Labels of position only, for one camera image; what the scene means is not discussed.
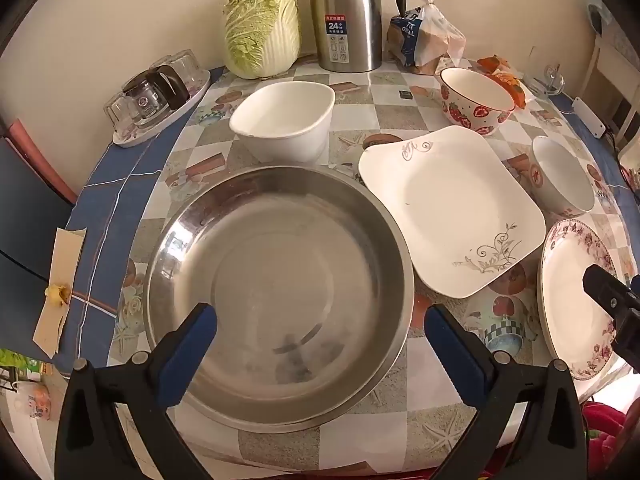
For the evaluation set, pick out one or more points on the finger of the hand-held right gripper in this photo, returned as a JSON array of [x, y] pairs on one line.
[[607, 290]]

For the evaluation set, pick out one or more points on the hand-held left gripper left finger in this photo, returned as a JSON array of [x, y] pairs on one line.
[[190, 355]]

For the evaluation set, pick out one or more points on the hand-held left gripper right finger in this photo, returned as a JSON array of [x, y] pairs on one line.
[[452, 350]]

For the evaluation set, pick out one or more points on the round floral plate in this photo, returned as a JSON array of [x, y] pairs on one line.
[[565, 300]]

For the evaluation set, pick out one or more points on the stainless steel basin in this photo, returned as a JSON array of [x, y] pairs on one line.
[[280, 270]]

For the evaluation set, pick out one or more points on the square white patterned plate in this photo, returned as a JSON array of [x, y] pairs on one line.
[[450, 200]]

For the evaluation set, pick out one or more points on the strawberry print bowl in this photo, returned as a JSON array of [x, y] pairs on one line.
[[475, 115]]

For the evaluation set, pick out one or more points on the white rectangular bowl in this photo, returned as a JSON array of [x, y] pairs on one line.
[[280, 110]]

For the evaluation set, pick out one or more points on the red cloth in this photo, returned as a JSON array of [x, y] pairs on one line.
[[607, 440]]

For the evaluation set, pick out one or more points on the beige paper strip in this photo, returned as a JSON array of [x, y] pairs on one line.
[[65, 255]]

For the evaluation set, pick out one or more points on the green package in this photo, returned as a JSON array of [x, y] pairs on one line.
[[17, 360]]

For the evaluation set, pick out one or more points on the blue tablecloth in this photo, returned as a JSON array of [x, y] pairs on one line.
[[110, 175]]

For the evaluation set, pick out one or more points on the clear glass mug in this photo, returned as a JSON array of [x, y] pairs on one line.
[[550, 82]]

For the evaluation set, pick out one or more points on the dark blue panel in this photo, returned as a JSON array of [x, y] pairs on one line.
[[30, 210]]

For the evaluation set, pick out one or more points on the orange snack packet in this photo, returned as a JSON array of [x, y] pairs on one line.
[[492, 63], [510, 85]]

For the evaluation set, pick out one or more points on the white chair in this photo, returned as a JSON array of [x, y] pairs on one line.
[[607, 60]]

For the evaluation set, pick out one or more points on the white oval tray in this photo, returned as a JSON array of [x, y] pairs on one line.
[[165, 120]]

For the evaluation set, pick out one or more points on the checked printed tablecloth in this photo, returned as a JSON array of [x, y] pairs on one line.
[[350, 130]]

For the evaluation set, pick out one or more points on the bagged bread loaf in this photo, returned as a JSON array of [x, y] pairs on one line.
[[425, 40]]

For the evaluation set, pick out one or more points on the napa cabbage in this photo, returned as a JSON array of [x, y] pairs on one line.
[[260, 25]]

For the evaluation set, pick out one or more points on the stainless steel thermos jug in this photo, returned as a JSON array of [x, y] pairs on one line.
[[345, 10]]

